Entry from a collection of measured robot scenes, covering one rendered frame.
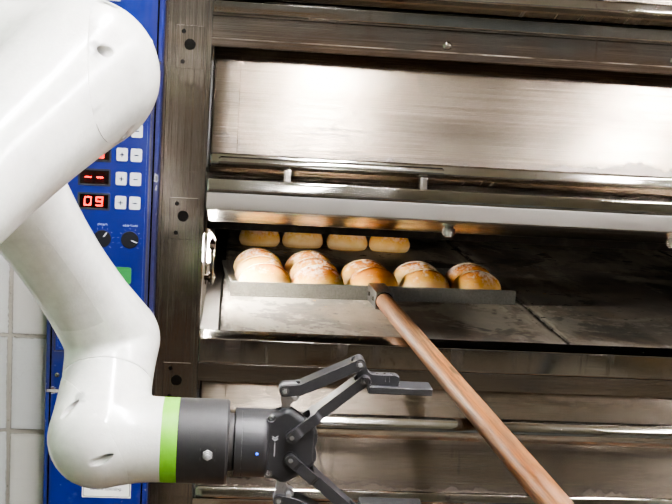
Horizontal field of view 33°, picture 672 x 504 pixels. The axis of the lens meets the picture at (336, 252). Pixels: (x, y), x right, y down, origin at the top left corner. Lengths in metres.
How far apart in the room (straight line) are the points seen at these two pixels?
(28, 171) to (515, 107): 1.11
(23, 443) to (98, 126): 1.05
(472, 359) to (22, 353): 0.71
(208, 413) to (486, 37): 0.82
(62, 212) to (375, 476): 0.88
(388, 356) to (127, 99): 1.00
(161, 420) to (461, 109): 0.79
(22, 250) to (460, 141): 0.83
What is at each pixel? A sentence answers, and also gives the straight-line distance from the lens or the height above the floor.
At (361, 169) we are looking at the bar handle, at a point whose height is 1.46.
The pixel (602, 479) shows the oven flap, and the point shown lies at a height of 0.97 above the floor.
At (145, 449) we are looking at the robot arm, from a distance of 1.23.
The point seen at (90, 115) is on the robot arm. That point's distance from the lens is 0.89.
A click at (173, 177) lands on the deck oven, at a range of 1.77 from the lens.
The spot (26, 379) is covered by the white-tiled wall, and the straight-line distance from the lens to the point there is 1.85.
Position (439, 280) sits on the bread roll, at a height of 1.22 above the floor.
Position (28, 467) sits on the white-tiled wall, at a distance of 1.89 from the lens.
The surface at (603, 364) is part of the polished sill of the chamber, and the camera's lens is 1.91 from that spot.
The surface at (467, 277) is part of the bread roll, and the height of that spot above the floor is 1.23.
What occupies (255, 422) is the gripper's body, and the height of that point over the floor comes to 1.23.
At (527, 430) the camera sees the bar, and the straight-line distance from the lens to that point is 1.50.
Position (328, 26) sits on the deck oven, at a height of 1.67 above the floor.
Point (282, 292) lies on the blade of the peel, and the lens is 2.14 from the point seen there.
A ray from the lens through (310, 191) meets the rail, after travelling 1.63.
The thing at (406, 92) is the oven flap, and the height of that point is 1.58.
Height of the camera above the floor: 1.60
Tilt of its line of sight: 9 degrees down
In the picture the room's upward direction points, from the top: 4 degrees clockwise
